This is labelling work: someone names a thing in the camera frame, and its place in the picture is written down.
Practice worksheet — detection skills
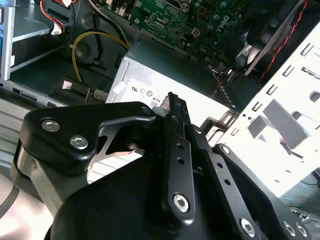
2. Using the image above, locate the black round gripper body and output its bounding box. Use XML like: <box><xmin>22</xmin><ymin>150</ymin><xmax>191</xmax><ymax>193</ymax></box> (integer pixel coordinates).
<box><xmin>51</xmin><ymin>159</ymin><xmax>247</xmax><ymax>240</ymax></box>

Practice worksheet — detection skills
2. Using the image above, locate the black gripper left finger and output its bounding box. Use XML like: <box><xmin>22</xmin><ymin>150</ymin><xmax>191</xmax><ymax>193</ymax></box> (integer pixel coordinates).
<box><xmin>18</xmin><ymin>91</ymin><xmax>198</xmax><ymax>227</ymax></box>

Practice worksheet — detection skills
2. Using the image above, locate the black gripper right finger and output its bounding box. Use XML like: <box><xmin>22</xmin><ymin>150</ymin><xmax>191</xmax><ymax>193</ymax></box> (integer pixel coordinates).
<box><xmin>175</xmin><ymin>95</ymin><xmax>314</xmax><ymax>240</ymax></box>

